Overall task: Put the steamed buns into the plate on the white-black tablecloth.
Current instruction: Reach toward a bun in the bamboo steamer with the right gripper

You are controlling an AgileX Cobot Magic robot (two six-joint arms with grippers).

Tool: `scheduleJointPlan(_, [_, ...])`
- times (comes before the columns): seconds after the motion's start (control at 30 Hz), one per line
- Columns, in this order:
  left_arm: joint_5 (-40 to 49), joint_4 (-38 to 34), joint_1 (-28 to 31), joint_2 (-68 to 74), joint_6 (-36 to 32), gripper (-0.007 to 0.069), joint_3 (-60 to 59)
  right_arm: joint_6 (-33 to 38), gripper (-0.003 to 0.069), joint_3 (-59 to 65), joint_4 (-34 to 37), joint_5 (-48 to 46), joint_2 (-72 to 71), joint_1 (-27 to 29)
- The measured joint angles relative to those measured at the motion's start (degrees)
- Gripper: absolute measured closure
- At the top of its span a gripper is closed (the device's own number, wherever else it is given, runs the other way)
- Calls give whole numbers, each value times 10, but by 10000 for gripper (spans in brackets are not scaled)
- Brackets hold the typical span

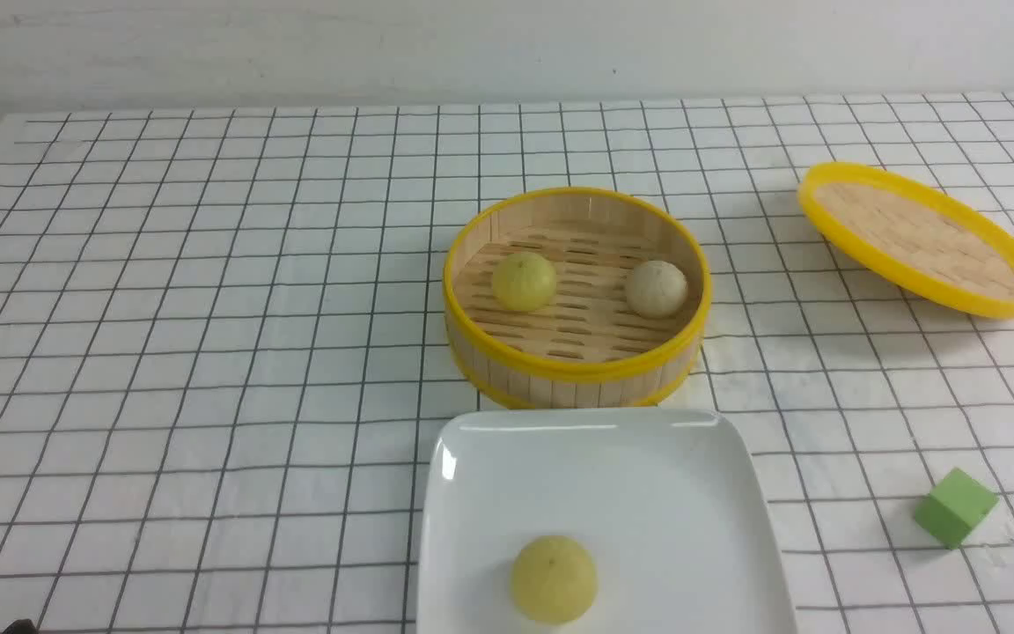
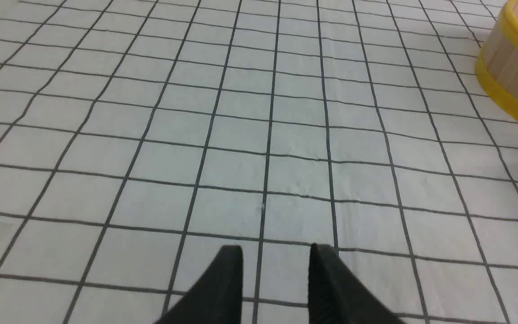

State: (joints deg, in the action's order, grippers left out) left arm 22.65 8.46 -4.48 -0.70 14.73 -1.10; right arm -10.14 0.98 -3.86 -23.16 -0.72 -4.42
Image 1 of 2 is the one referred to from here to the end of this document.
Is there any yellow-rimmed bamboo steamer lid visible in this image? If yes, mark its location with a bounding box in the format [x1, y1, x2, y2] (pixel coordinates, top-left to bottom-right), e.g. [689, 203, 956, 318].
[797, 162, 1014, 320]

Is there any yellow steamed bun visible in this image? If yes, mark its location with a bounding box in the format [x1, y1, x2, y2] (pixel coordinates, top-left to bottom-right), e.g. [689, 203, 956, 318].
[491, 252, 558, 313]
[510, 536, 599, 625]

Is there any beige steamed bun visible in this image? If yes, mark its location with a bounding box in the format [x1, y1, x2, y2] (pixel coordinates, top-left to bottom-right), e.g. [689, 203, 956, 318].
[624, 260, 689, 320]

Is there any green wooden cube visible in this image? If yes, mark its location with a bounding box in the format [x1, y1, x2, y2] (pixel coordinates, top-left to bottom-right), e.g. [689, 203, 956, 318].
[913, 468, 999, 549]

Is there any yellow steamed bun on plate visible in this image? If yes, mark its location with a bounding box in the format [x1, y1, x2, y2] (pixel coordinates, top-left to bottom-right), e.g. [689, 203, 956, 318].
[510, 536, 599, 625]

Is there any white square plate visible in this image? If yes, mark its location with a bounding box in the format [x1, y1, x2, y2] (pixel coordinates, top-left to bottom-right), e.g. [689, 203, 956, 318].
[417, 407, 799, 633]

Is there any white grid tablecloth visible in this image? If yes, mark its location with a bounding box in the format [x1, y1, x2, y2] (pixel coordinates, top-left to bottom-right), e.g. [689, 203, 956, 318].
[0, 92, 1014, 633]

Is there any yellow-rimmed bamboo steamer basket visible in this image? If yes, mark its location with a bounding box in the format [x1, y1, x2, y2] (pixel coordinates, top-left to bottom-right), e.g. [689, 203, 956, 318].
[442, 186, 712, 409]

